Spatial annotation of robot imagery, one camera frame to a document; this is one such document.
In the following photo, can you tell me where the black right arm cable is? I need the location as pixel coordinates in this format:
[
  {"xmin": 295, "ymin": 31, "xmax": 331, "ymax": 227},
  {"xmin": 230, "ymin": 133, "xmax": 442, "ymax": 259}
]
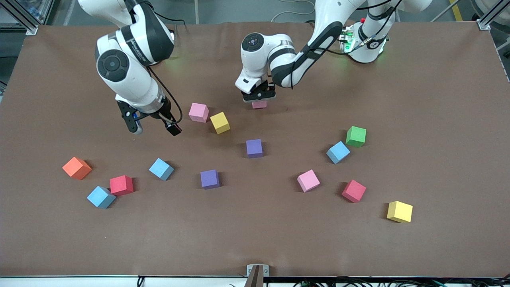
[{"xmin": 147, "ymin": 66, "xmax": 184, "ymax": 126}]

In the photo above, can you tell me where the light blue foam cube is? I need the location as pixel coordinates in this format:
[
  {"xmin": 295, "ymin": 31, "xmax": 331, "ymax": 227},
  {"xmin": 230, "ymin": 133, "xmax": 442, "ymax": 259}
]
[
  {"xmin": 326, "ymin": 141, "xmax": 351, "ymax": 165},
  {"xmin": 149, "ymin": 158, "xmax": 175, "ymax": 181},
  {"xmin": 86, "ymin": 186, "xmax": 116, "ymax": 209}
]

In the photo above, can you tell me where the green foam cube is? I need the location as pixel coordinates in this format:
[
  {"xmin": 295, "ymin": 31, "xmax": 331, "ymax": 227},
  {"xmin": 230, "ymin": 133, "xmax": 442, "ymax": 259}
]
[{"xmin": 345, "ymin": 126, "xmax": 367, "ymax": 148}]

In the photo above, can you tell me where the aluminium frame post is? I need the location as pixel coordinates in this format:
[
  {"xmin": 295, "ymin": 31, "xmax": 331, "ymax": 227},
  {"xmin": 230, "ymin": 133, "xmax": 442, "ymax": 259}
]
[
  {"xmin": 477, "ymin": 0, "xmax": 510, "ymax": 31},
  {"xmin": 0, "ymin": 0, "xmax": 39, "ymax": 35}
]

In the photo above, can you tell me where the orange foam cube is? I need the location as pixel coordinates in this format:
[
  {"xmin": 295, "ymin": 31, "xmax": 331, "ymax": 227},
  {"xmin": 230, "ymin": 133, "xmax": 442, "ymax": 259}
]
[{"xmin": 62, "ymin": 157, "xmax": 92, "ymax": 180}]

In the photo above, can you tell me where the white floor cable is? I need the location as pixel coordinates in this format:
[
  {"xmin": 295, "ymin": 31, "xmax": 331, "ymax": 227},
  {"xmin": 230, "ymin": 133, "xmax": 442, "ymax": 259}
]
[{"xmin": 271, "ymin": 0, "xmax": 316, "ymax": 22}]

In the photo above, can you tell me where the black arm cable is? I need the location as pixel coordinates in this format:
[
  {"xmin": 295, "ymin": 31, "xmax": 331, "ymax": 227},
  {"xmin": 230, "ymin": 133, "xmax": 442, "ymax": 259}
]
[
  {"xmin": 147, "ymin": 66, "xmax": 184, "ymax": 126},
  {"xmin": 289, "ymin": 0, "xmax": 403, "ymax": 90}
]

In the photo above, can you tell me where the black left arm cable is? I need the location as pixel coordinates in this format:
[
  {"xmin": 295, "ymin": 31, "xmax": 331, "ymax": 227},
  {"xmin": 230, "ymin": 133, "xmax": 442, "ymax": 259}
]
[{"xmin": 289, "ymin": 0, "xmax": 403, "ymax": 90}]

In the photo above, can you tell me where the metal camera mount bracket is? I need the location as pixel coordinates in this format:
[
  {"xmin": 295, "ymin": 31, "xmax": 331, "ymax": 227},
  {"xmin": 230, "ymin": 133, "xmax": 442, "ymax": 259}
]
[{"xmin": 244, "ymin": 264, "xmax": 270, "ymax": 287}]

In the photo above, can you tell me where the purple foam cube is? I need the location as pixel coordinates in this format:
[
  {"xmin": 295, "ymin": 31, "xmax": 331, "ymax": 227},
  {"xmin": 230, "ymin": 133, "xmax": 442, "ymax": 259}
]
[
  {"xmin": 200, "ymin": 169, "xmax": 220, "ymax": 189},
  {"xmin": 246, "ymin": 139, "xmax": 264, "ymax": 159}
]

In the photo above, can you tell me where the brown table mat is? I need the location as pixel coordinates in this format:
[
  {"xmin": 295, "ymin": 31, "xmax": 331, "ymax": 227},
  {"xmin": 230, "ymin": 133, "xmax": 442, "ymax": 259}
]
[{"xmin": 0, "ymin": 21, "xmax": 510, "ymax": 278}]

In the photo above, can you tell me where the red foam cube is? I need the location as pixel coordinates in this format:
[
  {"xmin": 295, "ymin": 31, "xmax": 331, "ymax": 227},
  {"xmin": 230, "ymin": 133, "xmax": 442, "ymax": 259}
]
[
  {"xmin": 341, "ymin": 179, "xmax": 367, "ymax": 203},
  {"xmin": 110, "ymin": 175, "xmax": 134, "ymax": 196}
]

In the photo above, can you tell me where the yellow foam cube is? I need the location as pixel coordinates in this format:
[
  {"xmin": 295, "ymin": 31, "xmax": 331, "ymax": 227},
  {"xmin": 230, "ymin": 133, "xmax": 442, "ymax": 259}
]
[
  {"xmin": 386, "ymin": 201, "xmax": 414, "ymax": 224},
  {"xmin": 210, "ymin": 112, "xmax": 231, "ymax": 135}
]

